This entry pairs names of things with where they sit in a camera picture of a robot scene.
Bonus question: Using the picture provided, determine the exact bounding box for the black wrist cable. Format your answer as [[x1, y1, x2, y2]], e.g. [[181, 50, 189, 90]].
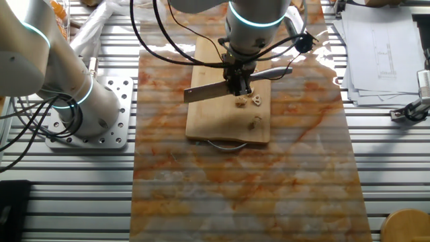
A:
[[129, 0, 318, 81]]

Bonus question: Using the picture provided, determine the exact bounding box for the black base cable bundle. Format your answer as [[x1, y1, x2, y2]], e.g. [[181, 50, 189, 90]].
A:
[[0, 93, 84, 173]]

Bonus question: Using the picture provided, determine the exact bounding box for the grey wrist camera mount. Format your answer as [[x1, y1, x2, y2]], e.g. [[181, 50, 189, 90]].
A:
[[284, 5, 318, 54]]

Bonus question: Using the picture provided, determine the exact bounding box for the orange marble pattern mat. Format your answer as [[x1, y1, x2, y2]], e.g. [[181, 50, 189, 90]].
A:
[[129, 0, 373, 242]]

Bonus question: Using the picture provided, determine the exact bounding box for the clear plastic bag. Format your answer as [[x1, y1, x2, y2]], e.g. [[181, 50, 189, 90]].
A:
[[69, 0, 168, 58]]

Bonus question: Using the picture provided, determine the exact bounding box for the black box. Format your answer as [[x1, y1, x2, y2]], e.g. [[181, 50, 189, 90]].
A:
[[0, 179, 33, 242]]

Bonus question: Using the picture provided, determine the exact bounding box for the metal cable connector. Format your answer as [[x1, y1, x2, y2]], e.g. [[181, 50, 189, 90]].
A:
[[87, 56, 99, 79]]

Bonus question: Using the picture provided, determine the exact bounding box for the orange fruit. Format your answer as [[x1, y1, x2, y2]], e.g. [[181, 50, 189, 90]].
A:
[[49, 0, 70, 41]]

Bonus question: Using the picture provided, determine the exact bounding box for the stack of white papers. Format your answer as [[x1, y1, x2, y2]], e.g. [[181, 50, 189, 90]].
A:
[[332, 3, 427, 108]]

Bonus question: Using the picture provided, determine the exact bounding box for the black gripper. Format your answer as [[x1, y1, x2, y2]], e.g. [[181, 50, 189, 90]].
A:
[[223, 52, 258, 97]]

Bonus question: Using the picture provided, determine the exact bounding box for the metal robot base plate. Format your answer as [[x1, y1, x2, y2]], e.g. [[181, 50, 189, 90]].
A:
[[45, 76, 134, 150]]

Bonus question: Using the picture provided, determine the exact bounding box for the clear plastic fruit tray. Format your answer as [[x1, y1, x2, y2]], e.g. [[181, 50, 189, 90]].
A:
[[46, 0, 72, 43]]

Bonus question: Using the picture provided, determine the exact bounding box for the steel cleaver knife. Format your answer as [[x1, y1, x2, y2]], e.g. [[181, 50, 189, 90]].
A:
[[183, 66, 293, 104]]

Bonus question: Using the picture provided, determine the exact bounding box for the wooden cutting board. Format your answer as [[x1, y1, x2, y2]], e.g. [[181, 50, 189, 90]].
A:
[[185, 36, 273, 153]]

